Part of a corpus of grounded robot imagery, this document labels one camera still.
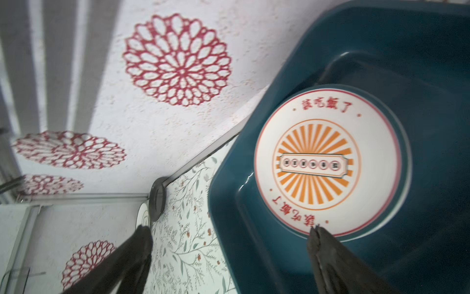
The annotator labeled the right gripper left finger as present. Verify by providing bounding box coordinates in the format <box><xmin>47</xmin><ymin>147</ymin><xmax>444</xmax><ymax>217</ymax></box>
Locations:
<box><xmin>64</xmin><ymin>225</ymin><xmax>153</xmax><ymax>294</ymax></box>

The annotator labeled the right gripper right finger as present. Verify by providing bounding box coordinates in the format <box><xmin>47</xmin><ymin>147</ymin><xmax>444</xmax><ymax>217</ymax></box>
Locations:
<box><xmin>307</xmin><ymin>226</ymin><xmax>399</xmax><ymax>294</ymax></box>

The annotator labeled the white plate brown flower outline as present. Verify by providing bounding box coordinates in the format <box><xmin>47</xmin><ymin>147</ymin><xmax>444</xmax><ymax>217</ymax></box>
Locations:
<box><xmin>135</xmin><ymin>202</ymin><xmax>151</xmax><ymax>229</ymax></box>

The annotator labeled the orange sunburst plate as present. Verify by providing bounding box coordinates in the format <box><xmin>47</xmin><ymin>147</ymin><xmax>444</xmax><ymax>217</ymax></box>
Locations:
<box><xmin>254</xmin><ymin>85</ymin><xmax>401</xmax><ymax>241</ymax></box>

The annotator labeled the white plate green red rim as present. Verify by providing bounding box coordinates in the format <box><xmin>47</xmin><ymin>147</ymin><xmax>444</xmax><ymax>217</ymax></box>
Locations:
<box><xmin>373</xmin><ymin>97</ymin><xmax>412</xmax><ymax>232</ymax></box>

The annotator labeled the teal plastic bin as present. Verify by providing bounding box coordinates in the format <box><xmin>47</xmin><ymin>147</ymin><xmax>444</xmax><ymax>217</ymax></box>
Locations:
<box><xmin>209</xmin><ymin>1</ymin><xmax>470</xmax><ymax>294</ymax></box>

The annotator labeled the small black plate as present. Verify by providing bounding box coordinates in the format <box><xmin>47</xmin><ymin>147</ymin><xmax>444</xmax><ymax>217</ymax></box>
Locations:
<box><xmin>149</xmin><ymin>177</ymin><xmax>169</xmax><ymax>224</ymax></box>

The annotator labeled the black wire wall rack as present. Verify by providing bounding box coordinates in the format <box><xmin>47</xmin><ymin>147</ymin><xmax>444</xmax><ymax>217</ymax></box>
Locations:
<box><xmin>1</xmin><ymin>267</ymin><xmax>46</xmax><ymax>294</ymax></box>

